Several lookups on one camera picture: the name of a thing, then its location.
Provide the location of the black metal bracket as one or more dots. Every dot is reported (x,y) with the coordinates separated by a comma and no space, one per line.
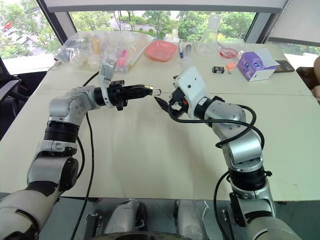
(93,223)

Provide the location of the heap of clear plastic bags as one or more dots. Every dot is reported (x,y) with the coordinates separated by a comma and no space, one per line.
(110,45)

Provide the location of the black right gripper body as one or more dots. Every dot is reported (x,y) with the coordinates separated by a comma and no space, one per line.
(178,98)

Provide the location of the silver right robot leg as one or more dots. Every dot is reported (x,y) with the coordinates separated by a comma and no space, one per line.
(187,220)

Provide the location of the white roller blind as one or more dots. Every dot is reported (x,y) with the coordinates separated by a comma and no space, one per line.
(162,5)
(297,22)

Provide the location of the yellow bottle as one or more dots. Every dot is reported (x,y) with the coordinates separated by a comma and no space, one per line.
(96,43)

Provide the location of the black smartphone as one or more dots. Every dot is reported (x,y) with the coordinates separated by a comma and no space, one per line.
(285,67)

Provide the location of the pink plastic bowl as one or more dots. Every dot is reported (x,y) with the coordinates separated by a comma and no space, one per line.
(161,51)

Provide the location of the silver robot leg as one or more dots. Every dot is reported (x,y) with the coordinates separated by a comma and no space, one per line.
(187,220)
(125,215)

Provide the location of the clear glass conical flask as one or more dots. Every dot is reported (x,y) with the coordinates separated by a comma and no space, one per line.
(207,45)

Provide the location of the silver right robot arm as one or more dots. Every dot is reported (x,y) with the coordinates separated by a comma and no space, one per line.
(240,150)

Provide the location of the black office chair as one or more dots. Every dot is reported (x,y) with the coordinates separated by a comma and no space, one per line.
(10,87)

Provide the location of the purple and white carton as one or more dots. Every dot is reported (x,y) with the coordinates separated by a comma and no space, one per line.
(255,65)

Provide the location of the pink marker in bag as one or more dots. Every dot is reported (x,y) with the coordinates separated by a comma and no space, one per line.
(123,58)

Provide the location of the silver left robot leg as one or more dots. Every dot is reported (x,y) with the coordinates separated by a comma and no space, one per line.
(125,215)

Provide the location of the small black box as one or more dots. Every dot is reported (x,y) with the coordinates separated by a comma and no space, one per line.
(218,69)

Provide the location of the red petri dish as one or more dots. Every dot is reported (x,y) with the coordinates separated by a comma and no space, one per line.
(228,53)

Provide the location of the brass padlock with silver shackle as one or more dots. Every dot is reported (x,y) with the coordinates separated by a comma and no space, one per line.
(149,87)

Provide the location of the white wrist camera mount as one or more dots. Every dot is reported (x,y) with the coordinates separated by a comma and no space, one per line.
(192,82)
(106,71)

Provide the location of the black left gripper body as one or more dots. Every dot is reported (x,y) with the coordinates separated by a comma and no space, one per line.
(117,93)

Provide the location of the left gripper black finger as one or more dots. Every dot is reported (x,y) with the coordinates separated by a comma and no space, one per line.
(136,95)
(135,88)

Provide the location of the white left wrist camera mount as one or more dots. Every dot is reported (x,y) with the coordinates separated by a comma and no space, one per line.
(106,71)

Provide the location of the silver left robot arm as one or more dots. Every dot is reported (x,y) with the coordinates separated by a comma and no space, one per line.
(62,105)

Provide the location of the small orange object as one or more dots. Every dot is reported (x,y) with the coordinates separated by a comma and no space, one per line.
(231,66)

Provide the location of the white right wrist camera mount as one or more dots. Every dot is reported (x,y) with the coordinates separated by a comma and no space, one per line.
(192,82)

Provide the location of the blue and white pen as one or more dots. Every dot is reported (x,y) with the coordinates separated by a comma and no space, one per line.
(180,50)

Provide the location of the dark brown chair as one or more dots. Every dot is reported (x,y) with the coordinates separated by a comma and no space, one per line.
(305,76)

